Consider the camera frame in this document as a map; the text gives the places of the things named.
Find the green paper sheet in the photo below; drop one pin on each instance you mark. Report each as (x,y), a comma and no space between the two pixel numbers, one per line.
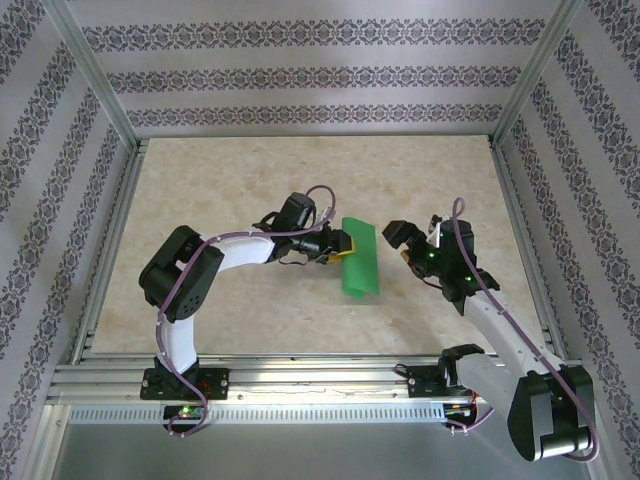
(362,260)

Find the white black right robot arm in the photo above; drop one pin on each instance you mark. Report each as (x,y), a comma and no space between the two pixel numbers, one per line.
(500,330)

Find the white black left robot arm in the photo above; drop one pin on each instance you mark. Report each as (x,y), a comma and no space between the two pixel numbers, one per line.
(240,250)

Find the small electronics board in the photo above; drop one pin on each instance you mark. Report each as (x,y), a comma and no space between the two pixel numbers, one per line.
(186,412)
(460,409)

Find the aluminium side rail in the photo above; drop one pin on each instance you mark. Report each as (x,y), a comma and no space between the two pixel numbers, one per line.
(526,250)
(111,250)

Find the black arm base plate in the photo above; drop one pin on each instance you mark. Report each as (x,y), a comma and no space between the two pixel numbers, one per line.
(420,385)
(215,385)

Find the aluminium mounting rail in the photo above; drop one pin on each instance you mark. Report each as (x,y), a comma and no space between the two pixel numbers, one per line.
(320,380)

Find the aluminium frame post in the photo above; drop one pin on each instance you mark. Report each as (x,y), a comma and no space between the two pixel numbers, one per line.
(107,85)
(529,85)

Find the aluminium frame bar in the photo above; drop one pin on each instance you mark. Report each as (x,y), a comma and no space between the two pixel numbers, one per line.
(50,440)

